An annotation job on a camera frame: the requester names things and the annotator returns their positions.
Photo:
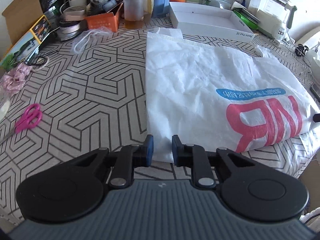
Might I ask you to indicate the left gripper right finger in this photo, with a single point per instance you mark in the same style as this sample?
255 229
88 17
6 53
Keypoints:
247 187

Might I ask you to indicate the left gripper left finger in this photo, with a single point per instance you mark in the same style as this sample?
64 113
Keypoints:
74 189

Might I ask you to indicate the white shopping bag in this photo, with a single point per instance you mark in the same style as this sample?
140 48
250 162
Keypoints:
220 97

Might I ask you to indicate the pink scissors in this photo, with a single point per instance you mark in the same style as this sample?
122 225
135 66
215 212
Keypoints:
30 118

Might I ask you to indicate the pink scrunchie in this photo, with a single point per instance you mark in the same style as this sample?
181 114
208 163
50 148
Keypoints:
14 80

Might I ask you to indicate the picture postcard book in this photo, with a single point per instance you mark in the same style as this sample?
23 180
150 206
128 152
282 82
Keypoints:
26 46

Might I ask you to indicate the green flat package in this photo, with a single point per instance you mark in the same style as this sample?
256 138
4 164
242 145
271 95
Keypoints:
252 25

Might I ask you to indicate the white tablet box lid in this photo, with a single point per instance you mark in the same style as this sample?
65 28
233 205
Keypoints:
204 20

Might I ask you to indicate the orange cardboard box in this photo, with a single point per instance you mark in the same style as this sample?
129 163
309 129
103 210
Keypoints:
109 20

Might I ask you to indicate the brown cardboard piece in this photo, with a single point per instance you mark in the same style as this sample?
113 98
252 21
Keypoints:
20 16

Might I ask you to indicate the frosted clear bottle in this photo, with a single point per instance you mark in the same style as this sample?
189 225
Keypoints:
134 10

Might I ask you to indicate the blue pen holder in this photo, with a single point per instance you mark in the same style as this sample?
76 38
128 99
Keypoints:
160 8

